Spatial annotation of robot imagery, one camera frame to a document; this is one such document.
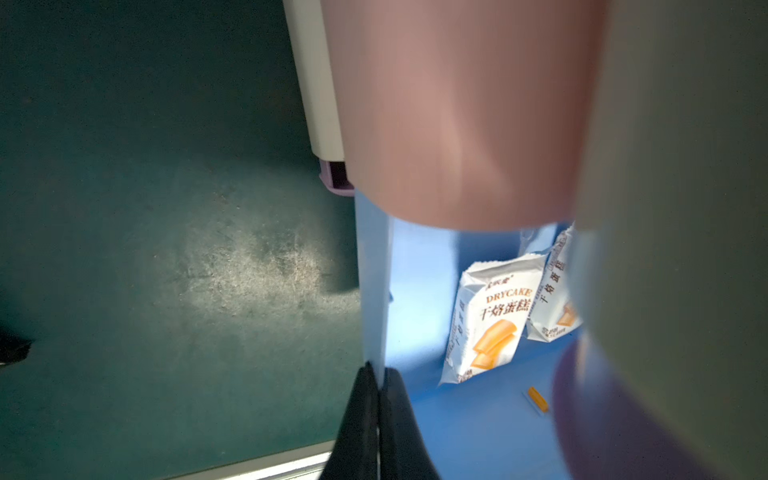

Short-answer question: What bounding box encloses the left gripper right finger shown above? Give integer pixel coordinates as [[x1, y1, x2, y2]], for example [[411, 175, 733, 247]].
[[379, 368, 440, 480]]

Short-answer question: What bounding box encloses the white cookie packet left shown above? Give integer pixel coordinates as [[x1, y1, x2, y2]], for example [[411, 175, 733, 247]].
[[439, 253, 547, 384]]

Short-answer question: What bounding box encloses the purple drawer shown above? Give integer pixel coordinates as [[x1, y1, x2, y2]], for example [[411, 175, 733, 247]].
[[322, 1, 608, 231]]

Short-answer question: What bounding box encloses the white drawer cabinet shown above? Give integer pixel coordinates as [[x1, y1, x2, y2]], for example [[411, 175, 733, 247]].
[[283, 0, 344, 162]]

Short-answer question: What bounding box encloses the white cookie packet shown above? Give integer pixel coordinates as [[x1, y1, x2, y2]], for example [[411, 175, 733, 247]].
[[526, 225, 582, 343], [439, 253, 547, 384]]

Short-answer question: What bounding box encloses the green table mat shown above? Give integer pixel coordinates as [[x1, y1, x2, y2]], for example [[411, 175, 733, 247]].
[[1, 1, 362, 479]]

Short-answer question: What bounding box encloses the white cookie packet right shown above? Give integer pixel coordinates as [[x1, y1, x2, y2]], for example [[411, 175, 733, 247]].
[[526, 225, 582, 343]]

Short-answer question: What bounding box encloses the blue drawer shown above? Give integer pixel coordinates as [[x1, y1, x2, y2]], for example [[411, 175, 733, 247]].
[[354, 194, 574, 479]]

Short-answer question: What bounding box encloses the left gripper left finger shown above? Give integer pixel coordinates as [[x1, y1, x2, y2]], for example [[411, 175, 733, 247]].
[[320, 362, 379, 480]]

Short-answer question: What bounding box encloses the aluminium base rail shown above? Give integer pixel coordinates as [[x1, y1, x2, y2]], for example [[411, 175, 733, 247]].
[[176, 441, 334, 480]]

